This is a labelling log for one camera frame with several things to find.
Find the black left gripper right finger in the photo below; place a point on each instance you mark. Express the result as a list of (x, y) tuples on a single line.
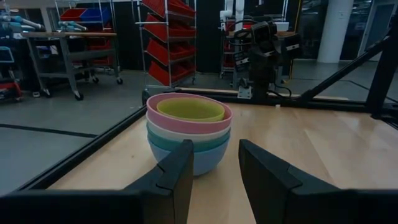
[(267, 186)]

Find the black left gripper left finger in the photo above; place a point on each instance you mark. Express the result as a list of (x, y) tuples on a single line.
[(174, 186)]

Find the large white bowl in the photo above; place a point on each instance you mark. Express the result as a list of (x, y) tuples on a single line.
[(174, 136)]

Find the large pink bowl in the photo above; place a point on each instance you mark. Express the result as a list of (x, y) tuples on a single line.
[(186, 126)]

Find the small green translucent bowl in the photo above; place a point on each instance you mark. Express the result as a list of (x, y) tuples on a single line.
[(189, 109)]

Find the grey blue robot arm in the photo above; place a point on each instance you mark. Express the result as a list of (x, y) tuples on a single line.
[(21, 22), (72, 26)]

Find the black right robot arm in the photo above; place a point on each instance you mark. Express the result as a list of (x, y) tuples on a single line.
[(259, 71)]

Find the large teal bowl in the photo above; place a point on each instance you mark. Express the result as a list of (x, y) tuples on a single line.
[(208, 161)]

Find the white round column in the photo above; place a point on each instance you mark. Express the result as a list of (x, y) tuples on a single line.
[(335, 31)]

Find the red storage bin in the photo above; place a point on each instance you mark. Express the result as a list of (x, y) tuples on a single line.
[(174, 52), (174, 30), (72, 14), (174, 74), (174, 6)]

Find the grey workbench on casters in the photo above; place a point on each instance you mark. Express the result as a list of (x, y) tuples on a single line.
[(66, 56)]

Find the blue storage bin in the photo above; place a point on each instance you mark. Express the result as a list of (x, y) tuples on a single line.
[(94, 15)]

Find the black aluminium table frame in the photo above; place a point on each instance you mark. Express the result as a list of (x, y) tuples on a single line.
[(77, 155)]

